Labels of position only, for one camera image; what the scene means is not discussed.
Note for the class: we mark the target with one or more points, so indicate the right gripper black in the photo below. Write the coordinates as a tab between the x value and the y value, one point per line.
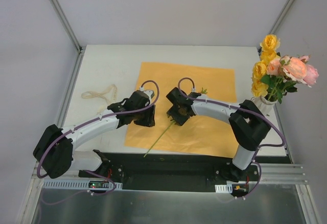
173	114

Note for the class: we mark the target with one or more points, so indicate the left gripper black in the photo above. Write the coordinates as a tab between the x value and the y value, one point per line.
147	116

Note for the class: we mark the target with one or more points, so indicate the small white rose stem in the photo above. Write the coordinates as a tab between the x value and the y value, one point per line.
172	122

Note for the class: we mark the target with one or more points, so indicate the orange wrapping paper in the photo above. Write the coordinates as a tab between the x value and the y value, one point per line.
174	130

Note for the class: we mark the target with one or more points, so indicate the cream ribbon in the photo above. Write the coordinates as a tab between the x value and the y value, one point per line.
109	95

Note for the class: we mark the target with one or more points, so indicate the yellow rose stem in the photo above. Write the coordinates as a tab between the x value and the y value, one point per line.
269	45

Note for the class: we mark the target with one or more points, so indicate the large pink rose stem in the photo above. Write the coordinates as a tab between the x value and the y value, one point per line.
312	75

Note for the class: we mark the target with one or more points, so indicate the peach rose stem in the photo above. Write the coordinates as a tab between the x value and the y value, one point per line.
281	76

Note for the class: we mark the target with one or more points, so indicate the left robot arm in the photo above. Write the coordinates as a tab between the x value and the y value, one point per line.
57	150

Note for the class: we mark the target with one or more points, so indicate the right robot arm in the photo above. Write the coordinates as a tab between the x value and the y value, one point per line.
245	119

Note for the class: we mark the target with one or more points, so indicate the white ribbed vase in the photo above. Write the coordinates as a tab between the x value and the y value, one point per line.
265	106

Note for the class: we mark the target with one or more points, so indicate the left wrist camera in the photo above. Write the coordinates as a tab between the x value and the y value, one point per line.
147	93

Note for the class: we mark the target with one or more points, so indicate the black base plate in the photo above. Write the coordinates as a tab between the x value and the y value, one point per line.
171	172

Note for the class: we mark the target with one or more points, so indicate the right white cable duct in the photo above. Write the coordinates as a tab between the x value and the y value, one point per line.
224	188

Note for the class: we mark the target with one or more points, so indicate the white cable duct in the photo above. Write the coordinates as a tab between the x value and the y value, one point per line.
81	185
224	188

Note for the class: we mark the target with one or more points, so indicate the left white cable duct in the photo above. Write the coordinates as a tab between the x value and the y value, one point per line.
81	185

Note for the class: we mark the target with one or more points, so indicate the aluminium rail front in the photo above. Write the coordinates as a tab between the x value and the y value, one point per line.
265	173

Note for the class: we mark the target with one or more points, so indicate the left aluminium frame post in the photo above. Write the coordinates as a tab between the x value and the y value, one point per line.
66	25

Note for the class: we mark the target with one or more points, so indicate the aluminium frame post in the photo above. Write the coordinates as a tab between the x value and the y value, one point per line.
281	16
66	25

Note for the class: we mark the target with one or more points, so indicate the right aluminium frame post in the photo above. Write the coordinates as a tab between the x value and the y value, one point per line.
281	16

